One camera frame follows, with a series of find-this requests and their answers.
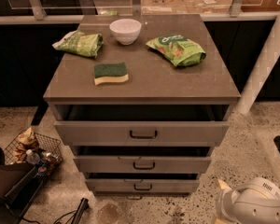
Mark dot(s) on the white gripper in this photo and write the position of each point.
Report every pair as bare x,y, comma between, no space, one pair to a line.
224,200

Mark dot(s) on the grey drawer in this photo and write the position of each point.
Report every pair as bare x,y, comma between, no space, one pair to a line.
155,160
142,183
142,125

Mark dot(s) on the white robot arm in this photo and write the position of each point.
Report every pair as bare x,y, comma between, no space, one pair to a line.
255,202

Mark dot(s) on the grey drawer cabinet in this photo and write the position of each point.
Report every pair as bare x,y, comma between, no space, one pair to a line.
152,79

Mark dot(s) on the black bar on floor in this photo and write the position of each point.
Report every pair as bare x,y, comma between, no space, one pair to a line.
83,206

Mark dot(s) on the green chip bag right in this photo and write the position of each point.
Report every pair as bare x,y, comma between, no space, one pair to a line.
178,50

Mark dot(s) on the green yellow sponge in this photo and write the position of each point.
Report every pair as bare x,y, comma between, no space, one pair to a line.
110,73

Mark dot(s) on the clear plastic water bottle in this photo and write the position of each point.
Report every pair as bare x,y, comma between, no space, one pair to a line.
32,157

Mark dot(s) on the white ceramic bowl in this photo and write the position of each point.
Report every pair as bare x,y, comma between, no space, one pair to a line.
125,31

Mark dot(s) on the crumpled tan snack bag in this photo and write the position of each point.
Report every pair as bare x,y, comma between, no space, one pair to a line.
25,141

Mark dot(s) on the cardboard box centre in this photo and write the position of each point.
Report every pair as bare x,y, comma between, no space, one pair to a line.
163,7

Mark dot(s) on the green snack bag left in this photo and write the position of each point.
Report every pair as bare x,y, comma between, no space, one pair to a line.
79,43

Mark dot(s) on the white diagonal post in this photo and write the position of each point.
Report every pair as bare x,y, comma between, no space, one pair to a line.
262,68

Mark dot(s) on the black wire basket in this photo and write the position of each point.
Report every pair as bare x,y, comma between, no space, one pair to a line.
49,152

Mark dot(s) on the metal railing frame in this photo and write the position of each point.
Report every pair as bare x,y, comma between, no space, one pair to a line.
16,11

